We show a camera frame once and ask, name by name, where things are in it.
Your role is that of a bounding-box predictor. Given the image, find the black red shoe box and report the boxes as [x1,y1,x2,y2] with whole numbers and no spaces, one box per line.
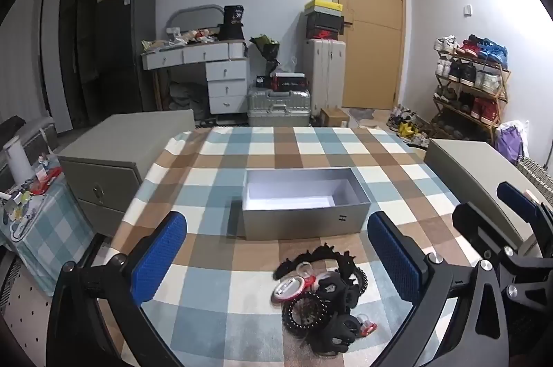
[305,27,343,41]

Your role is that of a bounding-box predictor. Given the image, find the black paper bag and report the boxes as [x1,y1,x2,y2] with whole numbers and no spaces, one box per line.
[217,5,246,42]

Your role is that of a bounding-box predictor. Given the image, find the red white bangle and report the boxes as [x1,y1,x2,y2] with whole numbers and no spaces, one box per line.
[271,276,318,305]

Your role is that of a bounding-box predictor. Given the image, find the yellow shoe box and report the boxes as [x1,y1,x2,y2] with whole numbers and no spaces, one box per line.
[304,0,345,16]

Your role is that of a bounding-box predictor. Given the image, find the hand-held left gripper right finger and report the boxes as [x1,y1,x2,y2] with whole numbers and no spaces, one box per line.
[366,210,519,367]

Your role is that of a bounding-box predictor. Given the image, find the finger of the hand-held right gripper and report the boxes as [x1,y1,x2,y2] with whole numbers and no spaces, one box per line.
[452,202,553,307]
[496,181,553,264]

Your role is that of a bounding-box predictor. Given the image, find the silver grey cardboard box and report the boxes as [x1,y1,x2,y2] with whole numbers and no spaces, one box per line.
[242,167,372,241]

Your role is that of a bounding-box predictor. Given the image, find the wicker basket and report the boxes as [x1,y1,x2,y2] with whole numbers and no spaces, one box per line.
[516,155,553,197]

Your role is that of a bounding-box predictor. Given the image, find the dark wrapped flower bouquet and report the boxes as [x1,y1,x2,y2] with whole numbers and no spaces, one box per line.
[249,34,281,79]

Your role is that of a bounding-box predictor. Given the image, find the row of shoes on floor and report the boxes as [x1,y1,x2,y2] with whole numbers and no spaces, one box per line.
[386,104,433,148]

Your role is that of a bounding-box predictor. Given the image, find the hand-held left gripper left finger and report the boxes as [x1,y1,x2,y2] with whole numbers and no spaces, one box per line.
[45,210,188,367]

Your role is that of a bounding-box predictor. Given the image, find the side table with checkered cloth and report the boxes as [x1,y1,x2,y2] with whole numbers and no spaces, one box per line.
[0,164,95,296]

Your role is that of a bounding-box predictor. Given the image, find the purple bag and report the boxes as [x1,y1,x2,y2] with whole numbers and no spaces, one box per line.
[494,120,527,165]

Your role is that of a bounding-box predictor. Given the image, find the grey nightstand with drawers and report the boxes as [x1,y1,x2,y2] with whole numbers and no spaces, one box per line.
[57,110,196,237]

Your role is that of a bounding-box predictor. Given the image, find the black red gift box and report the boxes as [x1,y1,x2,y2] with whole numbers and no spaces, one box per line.
[256,72,310,91]

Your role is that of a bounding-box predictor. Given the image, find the white dresser with drawers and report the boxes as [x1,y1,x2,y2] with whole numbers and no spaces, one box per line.
[142,40,250,116]

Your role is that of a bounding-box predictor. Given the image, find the checkered tablecloth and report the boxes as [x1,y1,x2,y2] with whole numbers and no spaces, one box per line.
[99,126,480,367]

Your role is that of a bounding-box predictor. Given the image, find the black lace choker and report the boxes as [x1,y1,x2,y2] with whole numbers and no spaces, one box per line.
[273,245,369,299]

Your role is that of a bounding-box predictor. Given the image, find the small red clear ring box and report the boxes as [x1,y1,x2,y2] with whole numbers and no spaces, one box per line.
[358,315,378,337]

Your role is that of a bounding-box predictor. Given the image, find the small brown cardboard box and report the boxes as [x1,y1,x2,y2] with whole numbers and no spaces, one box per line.
[321,108,350,128]

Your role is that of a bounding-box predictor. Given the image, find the silver suitcase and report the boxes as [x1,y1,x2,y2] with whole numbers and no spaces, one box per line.
[247,88,312,128]

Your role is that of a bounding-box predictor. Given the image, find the grey low cabinet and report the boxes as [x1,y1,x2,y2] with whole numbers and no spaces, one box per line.
[424,139,546,257]

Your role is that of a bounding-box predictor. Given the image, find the grey arched mirror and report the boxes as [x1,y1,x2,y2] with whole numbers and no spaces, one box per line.
[168,4,225,36]

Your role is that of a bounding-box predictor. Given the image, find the white suitcase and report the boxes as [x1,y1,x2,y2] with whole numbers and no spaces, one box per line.
[302,39,347,116]

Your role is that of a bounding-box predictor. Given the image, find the wooden door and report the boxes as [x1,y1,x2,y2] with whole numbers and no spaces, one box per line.
[330,0,407,111]

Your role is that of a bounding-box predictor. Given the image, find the dark grey wardrobe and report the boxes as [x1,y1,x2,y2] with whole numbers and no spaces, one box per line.
[96,0,157,113]

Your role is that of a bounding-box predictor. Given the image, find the wooden shoe rack with shoes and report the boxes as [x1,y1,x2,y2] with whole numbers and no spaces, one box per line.
[433,34,511,136]

